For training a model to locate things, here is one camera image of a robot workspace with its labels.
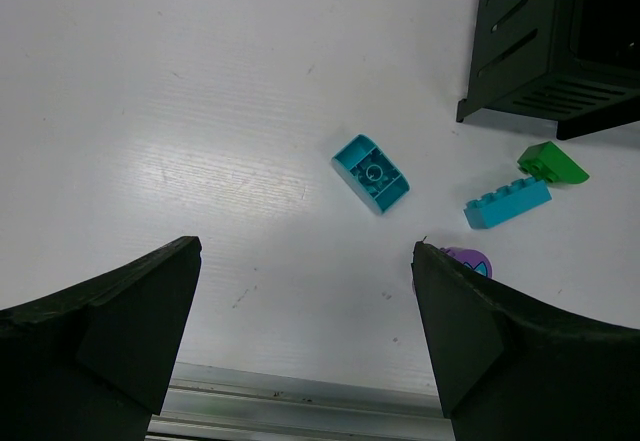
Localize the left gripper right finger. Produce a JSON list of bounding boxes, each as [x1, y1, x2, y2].
[[412, 242, 639, 440]]

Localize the black slotted container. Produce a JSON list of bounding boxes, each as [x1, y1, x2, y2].
[[456, 0, 639, 140]]

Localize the teal long lego brick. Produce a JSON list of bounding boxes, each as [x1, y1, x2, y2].
[[464, 177, 552, 230]]

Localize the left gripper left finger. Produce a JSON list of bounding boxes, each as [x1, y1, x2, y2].
[[1, 236, 202, 440]]

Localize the aluminium frame rail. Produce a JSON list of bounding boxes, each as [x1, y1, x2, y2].
[[146, 363, 454, 440]]

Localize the purple round flower lego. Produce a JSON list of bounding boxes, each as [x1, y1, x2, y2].
[[439, 246, 493, 278]]

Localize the green curved lego brick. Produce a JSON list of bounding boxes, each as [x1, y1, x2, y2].
[[517, 141, 590, 185]]

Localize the teal curved lego brick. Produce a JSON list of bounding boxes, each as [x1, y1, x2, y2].
[[331, 134, 410, 215]]

